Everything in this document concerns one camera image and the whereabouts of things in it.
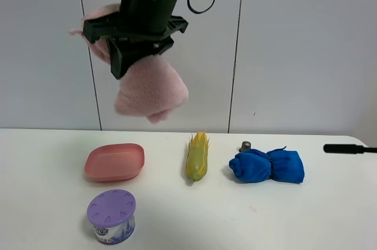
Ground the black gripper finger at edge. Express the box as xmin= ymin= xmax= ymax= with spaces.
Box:
xmin=323 ymin=144 xmax=377 ymax=154

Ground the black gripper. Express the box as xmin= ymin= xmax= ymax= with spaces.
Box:
xmin=82 ymin=0 xmax=189 ymax=80

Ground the pink towel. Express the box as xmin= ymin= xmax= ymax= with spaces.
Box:
xmin=68 ymin=3 xmax=190 ymax=124

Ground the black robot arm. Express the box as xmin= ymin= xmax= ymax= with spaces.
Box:
xmin=84 ymin=0 xmax=376 ymax=146

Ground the blue rolled towel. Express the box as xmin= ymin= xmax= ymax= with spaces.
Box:
xmin=229 ymin=148 xmax=305 ymax=184

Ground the small grey metal thimble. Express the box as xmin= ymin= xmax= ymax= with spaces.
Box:
xmin=239 ymin=141 xmax=252 ymax=152

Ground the pink square plastic plate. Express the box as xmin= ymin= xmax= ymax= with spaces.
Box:
xmin=84 ymin=143 xmax=145 ymax=182

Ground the toy corn cob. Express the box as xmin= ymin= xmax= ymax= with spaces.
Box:
xmin=185 ymin=131 xmax=210 ymax=182

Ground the purple lidded air freshener can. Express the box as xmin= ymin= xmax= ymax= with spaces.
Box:
xmin=86 ymin=189 xmax=136 ymax=245

